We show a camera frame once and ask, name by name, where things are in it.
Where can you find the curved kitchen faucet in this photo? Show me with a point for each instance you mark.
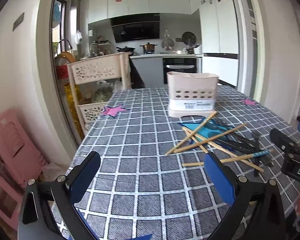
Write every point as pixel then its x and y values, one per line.
pixel 65 40

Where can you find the white rice cooker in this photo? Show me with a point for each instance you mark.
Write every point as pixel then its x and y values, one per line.
pixel 197 49

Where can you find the spice rack with bottles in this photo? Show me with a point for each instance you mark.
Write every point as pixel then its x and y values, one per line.
pixel 102 47

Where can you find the beige plastic utensil holder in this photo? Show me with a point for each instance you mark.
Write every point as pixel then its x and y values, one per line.
pixel 192 105

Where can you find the black wok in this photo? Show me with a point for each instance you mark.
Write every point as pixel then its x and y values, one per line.
pixel 126 49

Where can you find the pink star sticker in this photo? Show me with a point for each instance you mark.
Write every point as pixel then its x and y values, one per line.
pixel 112 110
pixel 249 102

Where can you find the black built-in oven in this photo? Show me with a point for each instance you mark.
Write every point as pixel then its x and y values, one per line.
pixel 177 73

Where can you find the black bag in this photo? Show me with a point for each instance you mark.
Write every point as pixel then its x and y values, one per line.
pixel 137 75

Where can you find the white refrigerator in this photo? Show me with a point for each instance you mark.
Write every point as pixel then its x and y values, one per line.
pixel 215 30

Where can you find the glass pot lid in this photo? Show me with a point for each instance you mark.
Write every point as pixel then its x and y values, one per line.
pixel 168 44

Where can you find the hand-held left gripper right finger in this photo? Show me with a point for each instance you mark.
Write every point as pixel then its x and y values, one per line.
pixel 218 177

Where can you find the grey checked tablecloth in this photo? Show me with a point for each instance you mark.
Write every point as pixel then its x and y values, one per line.
pixel 140 167

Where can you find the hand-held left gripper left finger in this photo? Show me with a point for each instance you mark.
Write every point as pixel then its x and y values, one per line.
pixel 86 177

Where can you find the blue star sticker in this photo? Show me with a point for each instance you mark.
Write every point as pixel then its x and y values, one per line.
pixel 207 131
pixel 142 237

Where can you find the beige plastic storage cart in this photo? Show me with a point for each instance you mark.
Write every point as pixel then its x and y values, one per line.
pixel 95 70

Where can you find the pink plastic stool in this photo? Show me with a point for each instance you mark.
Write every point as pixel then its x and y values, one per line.
pixel 10 140
pixel 2 200

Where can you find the grey wall switch panel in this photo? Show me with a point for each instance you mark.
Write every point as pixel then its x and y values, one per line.
pixel 18 21

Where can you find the grey kitchen base cabinet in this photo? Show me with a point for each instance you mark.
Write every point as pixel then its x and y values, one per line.
pixel 150 70

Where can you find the copper cooking pot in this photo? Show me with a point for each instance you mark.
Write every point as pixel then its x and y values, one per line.
pixel 148 47

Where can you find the hanging white plastic bag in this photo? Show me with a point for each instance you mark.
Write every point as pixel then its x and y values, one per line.
pixel 78 37

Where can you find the bag of green vegetables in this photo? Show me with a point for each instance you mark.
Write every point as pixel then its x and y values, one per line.
pixel 103 90

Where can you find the white saucepan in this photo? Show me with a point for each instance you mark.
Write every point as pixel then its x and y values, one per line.
pixel 180 52

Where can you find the orange round basin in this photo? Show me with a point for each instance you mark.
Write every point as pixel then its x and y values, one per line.
pixel 65 57

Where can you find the white upper kitchen cabinets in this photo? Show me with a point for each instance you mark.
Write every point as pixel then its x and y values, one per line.
pixel 132 2

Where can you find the black range hood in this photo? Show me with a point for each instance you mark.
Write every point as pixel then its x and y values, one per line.
pixel 137 30

